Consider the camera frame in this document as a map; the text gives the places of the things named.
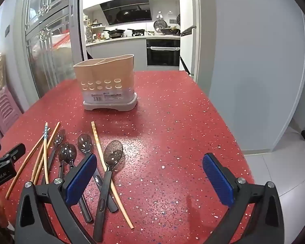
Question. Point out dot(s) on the beige plastic utensil holder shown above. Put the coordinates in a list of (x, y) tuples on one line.
[(104, 71)]

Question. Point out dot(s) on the white refrigerator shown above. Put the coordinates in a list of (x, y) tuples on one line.
[(189, 10)]

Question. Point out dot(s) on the white kitchen counter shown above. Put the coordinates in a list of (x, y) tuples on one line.
[(114, 48)]

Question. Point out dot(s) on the blue patterned wooden chopstick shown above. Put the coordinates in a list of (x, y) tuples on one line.
[(45, 152)]

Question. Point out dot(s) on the glass sliding door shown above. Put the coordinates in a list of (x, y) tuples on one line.
[(50, 30)]

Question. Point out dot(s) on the group of seasoning bottles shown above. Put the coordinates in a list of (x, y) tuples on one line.
[(92, 31)]

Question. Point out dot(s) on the white wall hook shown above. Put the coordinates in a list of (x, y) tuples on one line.
[(159, 13)]

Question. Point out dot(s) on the metal spoon nearer holder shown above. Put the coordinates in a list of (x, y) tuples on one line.
[(72, 151), (84, 142)]

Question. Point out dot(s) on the black range hood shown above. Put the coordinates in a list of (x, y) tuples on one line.
[(128, 10)]

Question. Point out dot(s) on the grey wall switch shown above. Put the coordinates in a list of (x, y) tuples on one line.
[(7, 30)]

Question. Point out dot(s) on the black wok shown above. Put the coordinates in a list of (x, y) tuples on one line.
[(117, 32)]

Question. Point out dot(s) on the black built-in oven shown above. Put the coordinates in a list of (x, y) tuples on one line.
[(162, 53)]

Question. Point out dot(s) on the stack of pink plastic stools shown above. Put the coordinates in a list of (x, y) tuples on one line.
[(3, 108)]

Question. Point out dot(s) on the black frying pan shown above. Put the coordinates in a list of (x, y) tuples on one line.
[(137, 31)]

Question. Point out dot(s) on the round metal strainer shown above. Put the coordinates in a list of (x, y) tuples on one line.
[(158, 25), (178, 18)]

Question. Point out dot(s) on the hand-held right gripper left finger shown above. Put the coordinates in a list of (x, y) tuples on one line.
[(81, 178)]

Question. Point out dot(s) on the metal spoon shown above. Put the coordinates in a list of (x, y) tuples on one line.
[(59, 136)]

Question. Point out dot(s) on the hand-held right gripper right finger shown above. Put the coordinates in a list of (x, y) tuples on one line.
[(217, 180)]

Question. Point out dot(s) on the smoky clear plastic spoon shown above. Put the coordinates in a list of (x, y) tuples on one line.
[(63, 153), (113, 152)]

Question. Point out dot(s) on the plain wooden chopstick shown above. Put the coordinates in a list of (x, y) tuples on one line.
[(20, 173), (38, 162), (97, 144), (52, 136)]

